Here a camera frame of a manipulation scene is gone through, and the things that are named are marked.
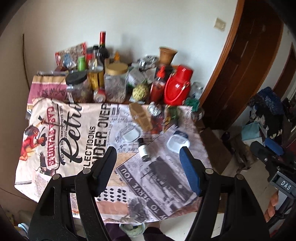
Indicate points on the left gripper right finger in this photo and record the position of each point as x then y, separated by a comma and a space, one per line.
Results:
243, 217

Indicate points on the dark wooden door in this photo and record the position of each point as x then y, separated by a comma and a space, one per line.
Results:
252, 54

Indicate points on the pink tan paper bag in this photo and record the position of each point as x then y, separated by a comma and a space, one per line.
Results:
53, 87

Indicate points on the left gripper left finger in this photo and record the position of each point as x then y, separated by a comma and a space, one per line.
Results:
53, 219

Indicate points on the black lid glass jar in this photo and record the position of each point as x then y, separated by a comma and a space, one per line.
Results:
78, 87

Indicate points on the gold lid plastic jar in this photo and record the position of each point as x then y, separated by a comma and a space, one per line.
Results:
115, 81

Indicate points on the red thermos jug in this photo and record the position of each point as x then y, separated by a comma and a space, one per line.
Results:
178, 86

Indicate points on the red sauce bottle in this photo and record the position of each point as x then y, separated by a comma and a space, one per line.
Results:
158, 86

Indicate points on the green cap bottle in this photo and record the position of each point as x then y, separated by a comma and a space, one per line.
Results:
81, 63

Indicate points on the person's right hand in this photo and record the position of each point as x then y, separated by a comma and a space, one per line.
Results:
270, 212

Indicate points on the snack bag with red print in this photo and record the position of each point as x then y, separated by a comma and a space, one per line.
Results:
68, 58

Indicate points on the printed newspaper tablecloth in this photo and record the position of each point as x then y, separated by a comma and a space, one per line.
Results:
134, 176

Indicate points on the green wrapper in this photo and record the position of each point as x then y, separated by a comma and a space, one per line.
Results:
172, 115

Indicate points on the tan cardboard piece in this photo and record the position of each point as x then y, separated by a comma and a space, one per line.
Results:
140, 116

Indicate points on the small dark bottle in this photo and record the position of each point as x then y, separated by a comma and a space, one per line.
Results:
143, 150

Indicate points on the dark wine bottle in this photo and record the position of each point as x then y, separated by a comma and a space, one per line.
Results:
103, 52

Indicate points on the brown clay vase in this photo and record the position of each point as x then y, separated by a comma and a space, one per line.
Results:
166, 55

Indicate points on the clothes pile on rack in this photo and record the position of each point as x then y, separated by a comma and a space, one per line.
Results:
276, 116

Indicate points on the small red white can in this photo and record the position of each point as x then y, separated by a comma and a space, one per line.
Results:
99, 96

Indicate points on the clear glass jar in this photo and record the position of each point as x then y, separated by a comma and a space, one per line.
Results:
196, 90

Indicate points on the light blue bag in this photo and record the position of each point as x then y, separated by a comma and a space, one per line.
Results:
251, 133

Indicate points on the yellow green ball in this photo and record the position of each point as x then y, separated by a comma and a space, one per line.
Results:
140, 92

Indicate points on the wall light switch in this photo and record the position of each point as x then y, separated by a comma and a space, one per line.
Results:
220, 25

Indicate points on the green cloth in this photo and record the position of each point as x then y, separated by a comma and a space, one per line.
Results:
193, 102

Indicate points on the white trash bowl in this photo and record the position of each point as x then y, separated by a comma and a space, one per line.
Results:
133, 230

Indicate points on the yellow label bottle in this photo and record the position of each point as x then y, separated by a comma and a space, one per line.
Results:
96, 70

